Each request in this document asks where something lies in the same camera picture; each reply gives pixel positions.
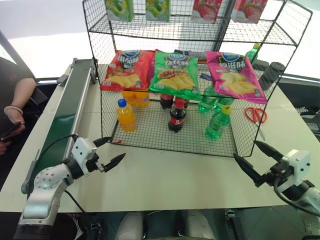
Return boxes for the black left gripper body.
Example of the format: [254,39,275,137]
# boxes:
[86,152,106,174]

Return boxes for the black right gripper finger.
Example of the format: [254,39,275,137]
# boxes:
[253,140,284,164]
[233,152,263,188]

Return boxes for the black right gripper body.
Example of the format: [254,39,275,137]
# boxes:
[259,156,294,187]

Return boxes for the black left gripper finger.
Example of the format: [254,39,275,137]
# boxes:
[103,152,127,174]
[93,136,112,149]

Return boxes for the black smartphone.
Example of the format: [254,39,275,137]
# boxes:
[0,123,21,142]

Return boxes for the green conveyor belt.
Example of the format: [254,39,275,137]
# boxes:
[20,57,99,195]

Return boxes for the green plastic bottle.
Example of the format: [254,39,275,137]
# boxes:
[244,43,262,66]

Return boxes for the person's hand with phone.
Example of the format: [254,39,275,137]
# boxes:
[3,107,26,136]

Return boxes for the orange soda bottle blue cap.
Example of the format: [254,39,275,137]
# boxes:
[115,98,137,133]

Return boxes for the black device with white print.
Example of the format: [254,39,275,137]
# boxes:
[295,104,320,131]

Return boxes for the green soda bottle yellow cap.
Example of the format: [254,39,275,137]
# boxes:
[205,104,232,141]

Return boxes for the white rounded shape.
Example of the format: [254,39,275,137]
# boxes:
[185,210,216,240]
[116,211,145,240]

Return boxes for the red potato chip bag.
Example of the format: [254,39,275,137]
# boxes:
[99,49,156,92]

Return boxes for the black cylinder container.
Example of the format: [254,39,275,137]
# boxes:
[258,61,286,92]
[252,59,270,73]

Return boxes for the cola bottle red cap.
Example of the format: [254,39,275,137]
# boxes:
[167,98,187,134]

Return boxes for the pink potato chip bag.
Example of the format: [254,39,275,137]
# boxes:
[205,50,269,105]

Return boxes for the green potato chip bag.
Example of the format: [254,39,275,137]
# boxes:
[147,49,203,102]

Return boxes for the green juice carton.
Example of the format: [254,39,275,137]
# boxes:
[145,0,171,22]
[104,0,135,23]

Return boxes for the red strawberry juice carton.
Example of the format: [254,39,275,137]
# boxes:
[230,0,267,25]
[190,0,222,25]

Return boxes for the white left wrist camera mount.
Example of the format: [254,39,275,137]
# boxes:
[70,137,98,176]

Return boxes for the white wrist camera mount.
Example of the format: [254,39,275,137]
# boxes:
[70,137,98,176]
[280,149,313,186]

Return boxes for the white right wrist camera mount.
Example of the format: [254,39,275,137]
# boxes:
[280,149,313,186]

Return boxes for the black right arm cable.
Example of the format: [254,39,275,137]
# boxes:
[273,174,320,218]

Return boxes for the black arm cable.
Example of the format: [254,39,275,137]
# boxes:
[273,174,320,218]
[25,133,85,213]

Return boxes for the red handled scissors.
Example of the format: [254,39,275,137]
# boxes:
[244,106,269,141]

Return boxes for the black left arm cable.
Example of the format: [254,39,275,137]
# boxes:
[25,133,85,213]

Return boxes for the black wire mesh rack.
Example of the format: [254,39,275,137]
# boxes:
[82,0,313,158]

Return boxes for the white bead bracelet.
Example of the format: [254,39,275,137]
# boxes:
[3,105,24,117]

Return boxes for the person's arm with bracelet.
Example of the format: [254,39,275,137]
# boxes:
[0,56,38,186]

